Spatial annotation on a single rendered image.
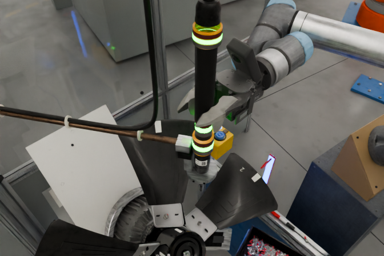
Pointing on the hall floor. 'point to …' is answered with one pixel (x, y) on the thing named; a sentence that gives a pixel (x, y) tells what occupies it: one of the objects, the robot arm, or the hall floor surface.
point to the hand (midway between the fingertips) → (192, 111)
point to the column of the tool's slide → (19, 219)
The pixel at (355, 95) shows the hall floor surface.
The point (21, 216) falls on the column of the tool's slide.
